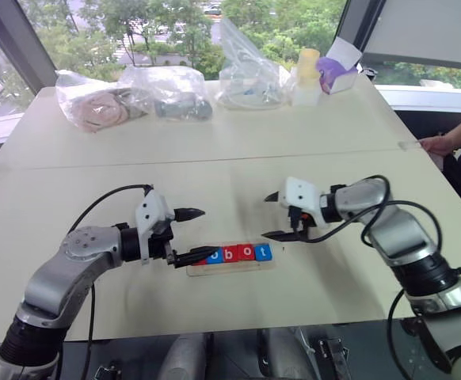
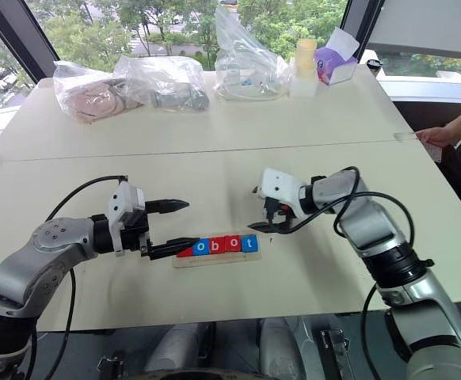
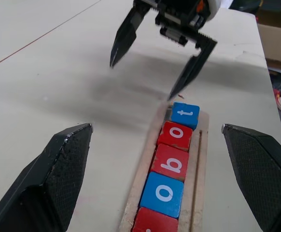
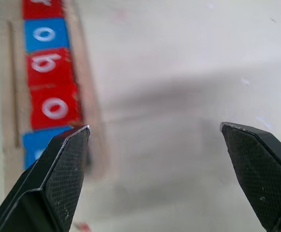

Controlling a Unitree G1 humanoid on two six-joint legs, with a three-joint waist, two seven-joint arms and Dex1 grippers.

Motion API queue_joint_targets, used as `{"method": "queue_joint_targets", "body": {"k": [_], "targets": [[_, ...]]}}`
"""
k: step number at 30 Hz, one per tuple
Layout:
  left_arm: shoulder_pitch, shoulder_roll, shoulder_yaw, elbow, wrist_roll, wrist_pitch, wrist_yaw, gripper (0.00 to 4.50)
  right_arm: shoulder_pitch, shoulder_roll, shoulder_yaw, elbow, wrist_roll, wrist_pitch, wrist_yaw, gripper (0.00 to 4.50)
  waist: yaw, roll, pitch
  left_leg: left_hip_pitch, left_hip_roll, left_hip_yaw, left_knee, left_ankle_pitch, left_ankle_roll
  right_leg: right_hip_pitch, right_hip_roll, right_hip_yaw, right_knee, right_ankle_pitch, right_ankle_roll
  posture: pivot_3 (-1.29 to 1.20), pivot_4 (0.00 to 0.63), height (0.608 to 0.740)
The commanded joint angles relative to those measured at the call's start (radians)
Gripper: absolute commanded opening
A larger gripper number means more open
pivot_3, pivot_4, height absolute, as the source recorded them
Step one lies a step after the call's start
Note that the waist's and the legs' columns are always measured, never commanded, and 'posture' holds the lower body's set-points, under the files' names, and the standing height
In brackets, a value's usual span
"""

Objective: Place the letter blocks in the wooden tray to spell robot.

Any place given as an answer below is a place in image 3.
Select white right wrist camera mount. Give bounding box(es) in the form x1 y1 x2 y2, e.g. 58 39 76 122
204 0 222 21

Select blue letter o tile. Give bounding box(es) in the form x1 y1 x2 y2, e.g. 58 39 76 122
140 172 185 219

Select brown cardboard box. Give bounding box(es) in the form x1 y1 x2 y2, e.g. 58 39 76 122
257 23 281 73

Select red letter r tile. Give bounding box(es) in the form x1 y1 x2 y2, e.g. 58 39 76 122
131 207 179 232

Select red letter b tile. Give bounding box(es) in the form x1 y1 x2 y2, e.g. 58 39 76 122
150 143 190 182

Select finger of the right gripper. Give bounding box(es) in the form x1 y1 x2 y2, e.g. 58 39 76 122
168 31 218 101
110 5 151 69

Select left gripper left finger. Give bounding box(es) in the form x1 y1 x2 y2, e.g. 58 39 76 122
0 123 94 232

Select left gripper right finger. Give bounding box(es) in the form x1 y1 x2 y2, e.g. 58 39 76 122
221 123 281 232

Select blue letter t tile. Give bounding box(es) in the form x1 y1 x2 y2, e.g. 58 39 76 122
170 101 201 130

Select red letter o tile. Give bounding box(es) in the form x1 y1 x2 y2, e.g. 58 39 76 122
157 121 194 152

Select long wooden letter tray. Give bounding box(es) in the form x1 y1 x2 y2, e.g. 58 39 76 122
118 100 210 232

